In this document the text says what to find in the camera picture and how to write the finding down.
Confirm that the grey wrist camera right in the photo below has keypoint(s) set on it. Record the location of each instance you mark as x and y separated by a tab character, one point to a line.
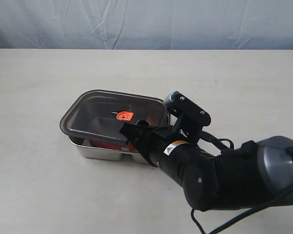
190	117

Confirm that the dark transparent box lid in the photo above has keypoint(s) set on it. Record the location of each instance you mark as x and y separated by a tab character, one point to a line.
99	114

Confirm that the red toy sausage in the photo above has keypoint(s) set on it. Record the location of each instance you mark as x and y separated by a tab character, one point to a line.
99	144

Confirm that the blue-grey backdrop cloth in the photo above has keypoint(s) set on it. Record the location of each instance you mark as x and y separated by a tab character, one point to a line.
147	24

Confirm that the stainless steel lunch box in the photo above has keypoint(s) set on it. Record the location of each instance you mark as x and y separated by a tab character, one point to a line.
88	151

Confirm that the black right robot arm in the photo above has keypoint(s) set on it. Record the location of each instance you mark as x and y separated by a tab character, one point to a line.
246	177

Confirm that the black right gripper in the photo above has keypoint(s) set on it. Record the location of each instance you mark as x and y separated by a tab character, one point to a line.
173	154

